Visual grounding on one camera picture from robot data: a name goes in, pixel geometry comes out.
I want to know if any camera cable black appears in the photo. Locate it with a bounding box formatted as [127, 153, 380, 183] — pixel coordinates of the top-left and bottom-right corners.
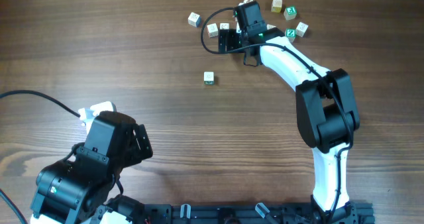
[200, 7, 355, 224]
[0, 89, 81, 118]

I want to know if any yellow plain wooden block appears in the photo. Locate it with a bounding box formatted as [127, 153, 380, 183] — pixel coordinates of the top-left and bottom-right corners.
[271, 0, 283, 13]

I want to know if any green Z wooden block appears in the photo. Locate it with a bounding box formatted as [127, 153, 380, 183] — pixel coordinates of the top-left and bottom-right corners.
[285, 28, 296, 43]

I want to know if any right camera cable black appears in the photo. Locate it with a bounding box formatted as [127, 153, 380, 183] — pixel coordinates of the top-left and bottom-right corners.
[200, 7, 355, 224]

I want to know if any blue picture wooden block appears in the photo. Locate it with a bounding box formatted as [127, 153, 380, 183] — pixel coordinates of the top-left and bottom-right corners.
[219, 23, 230, 30]

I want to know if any green letter wooden block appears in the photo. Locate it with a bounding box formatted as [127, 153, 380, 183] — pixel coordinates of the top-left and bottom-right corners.
[284, 6, 297, 21]

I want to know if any blue edged far-left block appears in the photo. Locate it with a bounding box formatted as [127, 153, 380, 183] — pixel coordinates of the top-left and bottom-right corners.
[187, 12, 201, 27]

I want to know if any left camera cable black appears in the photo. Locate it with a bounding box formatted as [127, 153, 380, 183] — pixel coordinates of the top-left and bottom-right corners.
[0, 89, 81, 118]

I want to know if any blue D wooden block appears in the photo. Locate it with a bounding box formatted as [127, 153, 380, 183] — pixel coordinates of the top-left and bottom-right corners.
[267, 24, 276, 30]

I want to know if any green bottom wooden block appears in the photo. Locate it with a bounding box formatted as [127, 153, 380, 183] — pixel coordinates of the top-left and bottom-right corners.
[203, 72, 215, 85]

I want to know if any blue P wooden block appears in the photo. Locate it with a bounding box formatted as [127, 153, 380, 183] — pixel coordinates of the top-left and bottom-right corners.
[295, 22, 309, 37]

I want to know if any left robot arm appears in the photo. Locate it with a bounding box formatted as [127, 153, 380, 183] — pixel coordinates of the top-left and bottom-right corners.
[30, 111, 153, 223]

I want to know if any wooden block with red side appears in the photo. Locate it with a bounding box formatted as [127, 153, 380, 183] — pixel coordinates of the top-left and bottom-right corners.
[207, 23, 219, 38]

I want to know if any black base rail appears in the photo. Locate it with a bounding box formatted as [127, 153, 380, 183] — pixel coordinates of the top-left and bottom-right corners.
[141, 202, 376, 224]

